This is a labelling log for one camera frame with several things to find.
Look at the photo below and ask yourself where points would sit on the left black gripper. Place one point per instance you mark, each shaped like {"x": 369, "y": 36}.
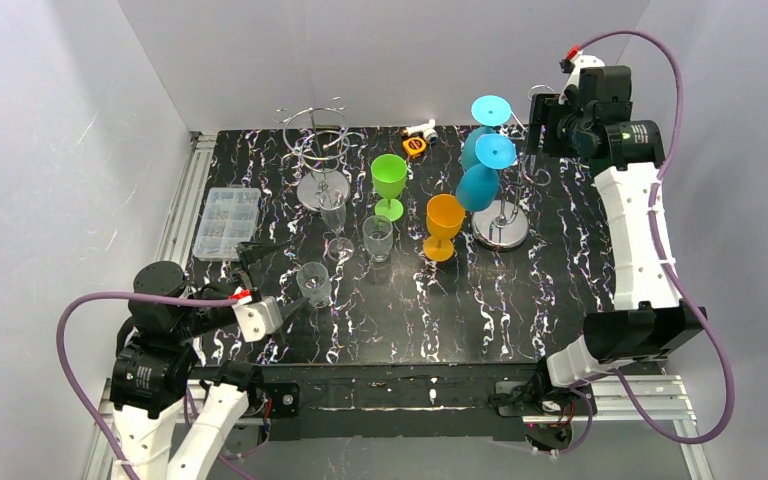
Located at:
{"x": 247, "y": 282}

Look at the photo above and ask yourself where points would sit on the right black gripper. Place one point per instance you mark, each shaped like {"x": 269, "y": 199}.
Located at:
{"x": 543, "y": 124}

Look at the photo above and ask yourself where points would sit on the blue plastic wine glass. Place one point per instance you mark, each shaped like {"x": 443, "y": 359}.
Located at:
{"x": 483, "y": 160}
{"x": 489, "y": 111}

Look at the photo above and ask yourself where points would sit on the chrome glass rack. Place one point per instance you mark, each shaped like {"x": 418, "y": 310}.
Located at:
{"x": 321, "y": 140}
{"x": 503, "y": 226}

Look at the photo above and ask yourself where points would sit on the orange plastic wine glass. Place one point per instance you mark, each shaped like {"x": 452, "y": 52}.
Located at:
{"x": 444, "y": 219}

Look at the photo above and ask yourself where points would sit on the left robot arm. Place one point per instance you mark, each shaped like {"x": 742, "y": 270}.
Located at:
{"x": 155, "y": 357}

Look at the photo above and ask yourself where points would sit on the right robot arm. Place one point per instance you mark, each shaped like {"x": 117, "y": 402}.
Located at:
{"x": 649, "y": 319}

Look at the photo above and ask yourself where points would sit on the green plastic wine glass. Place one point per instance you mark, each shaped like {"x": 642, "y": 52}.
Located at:
{"x": 389, "y": 176}

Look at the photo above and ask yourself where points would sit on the clear stemless glass front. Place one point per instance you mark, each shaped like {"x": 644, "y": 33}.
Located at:
{"x": 314, "y": 282}

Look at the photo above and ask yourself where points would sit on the clear stemless glass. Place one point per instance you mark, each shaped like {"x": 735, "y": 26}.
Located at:
{"x": 314, "y": 282}
{"x": 378, "y": 237}

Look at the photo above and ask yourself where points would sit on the clear plastic screw box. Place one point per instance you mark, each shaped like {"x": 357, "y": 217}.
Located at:
{"x": 230, "y": 216}

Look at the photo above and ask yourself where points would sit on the tall clear champagne flute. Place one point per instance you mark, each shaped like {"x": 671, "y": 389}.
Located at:
{"x": 334, "y": 214}

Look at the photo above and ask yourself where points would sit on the clear stemless glass centre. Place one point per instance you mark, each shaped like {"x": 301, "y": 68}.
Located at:
{"x": 378, "y": 237}

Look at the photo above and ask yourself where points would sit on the yellow tape measure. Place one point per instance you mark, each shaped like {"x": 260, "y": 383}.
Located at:
{"x": 414, "y": 146}

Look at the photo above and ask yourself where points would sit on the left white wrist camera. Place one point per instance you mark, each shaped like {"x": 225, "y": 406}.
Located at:
{"x": 256, "y": 318}

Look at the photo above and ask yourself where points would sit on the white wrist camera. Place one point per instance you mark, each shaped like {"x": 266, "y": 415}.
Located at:
{"x": 574, "y": 62}
{"x": 256, "y": 318}

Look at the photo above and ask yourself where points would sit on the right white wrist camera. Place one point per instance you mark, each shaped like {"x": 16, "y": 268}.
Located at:
{"x": 574, "y": 62}

